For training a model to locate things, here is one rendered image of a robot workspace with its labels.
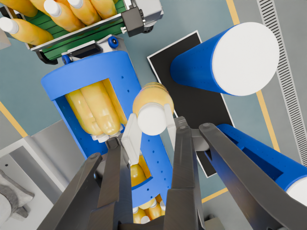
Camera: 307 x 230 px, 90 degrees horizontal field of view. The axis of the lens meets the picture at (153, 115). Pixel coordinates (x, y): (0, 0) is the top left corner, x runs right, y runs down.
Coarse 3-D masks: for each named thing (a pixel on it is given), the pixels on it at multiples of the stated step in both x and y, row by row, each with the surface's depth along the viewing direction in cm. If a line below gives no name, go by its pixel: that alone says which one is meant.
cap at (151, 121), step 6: (144, 108) 19; (150, 108) 19; (156, 108) 19; (144, 114) 19; (150, 114) 19; (156, 114) 19; (162, 114) 19; (138, 120) 19; (144, 120) 20; (150, 120) 19; (156, 120) 19; (162, 120) 19; (138, 126) 20; (144, 126) 20; (150, 126) 20; (156, 126) 20; (162, 126) 20; (144, 132) 20; (150, 132) 20; (156, 132) 20
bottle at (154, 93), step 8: (144, 88) 28; (152, 88) 25; (160, 88) 26; (136, 96) 25; (144, 96) 23; (152, 96) 22; (160, 96) 23; (168, 96) 24; (136, 104) 23; (144, 104) 22; (152, 104) 21; (160, 104) 22; (136, 112) 23
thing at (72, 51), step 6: (90, 42) 53; (96, 42) 56; (72, 48) 53; (78, 48) 53; (84, 48) 54; (90, 48) 54; (96, 48) 56; (102, 48) 64; (72, 54) 54; (78, 54) 54; (84, 54) 57; (90, 54) 60
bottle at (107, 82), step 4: (104, 80) 48; (108, 80) 48; (104, 84) 49; (108, 84) 49; (108, 88) 49; (112, 88) 49; (108, 92) 50; (112, 92) 49; (112, 96) 50; (116, 96) 50; (112, 100) 50; (116, 100) 50; (116, 104) 51; (116, 108) 51; (120, 108) 51; (120, 112) 51; (120, 116) 52; (124, 116) 52; (120, 120) 53; (124, 120) 53; (124, 124) 57
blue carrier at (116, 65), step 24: (72, 72) 38; (96, 72) 40; (120, 72) 44; (48, 96) 45; (120, 96) 43; (72, 120) 56; (96, 144) 65; (144, 144) 48; (168, 168) 57; (144, 192) 49
